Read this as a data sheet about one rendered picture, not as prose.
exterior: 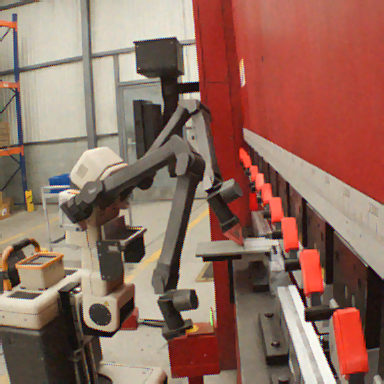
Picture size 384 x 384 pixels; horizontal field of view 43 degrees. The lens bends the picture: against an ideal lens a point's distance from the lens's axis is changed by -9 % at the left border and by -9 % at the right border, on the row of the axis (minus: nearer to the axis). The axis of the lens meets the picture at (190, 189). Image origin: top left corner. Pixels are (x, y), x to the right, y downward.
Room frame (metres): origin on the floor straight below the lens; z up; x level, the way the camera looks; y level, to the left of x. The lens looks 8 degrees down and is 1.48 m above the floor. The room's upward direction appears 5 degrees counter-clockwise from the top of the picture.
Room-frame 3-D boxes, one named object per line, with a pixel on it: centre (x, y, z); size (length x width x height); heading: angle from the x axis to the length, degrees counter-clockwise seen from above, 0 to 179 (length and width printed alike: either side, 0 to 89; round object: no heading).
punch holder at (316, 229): (0.69, -0.21, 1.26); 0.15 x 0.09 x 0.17; 176
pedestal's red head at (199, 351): (1.58, 0.04, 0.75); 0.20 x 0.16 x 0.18; 2
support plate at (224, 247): (1.87, -0.14, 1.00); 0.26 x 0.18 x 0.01; 86
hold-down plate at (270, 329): (1.26, -0.19, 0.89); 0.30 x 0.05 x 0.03; 176
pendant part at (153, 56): (3.15, 0.12, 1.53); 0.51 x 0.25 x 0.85; 175
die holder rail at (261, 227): (2.41, -0.32, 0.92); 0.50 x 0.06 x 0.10; 176
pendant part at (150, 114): (3.10, 0.21, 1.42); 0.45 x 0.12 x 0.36; 175
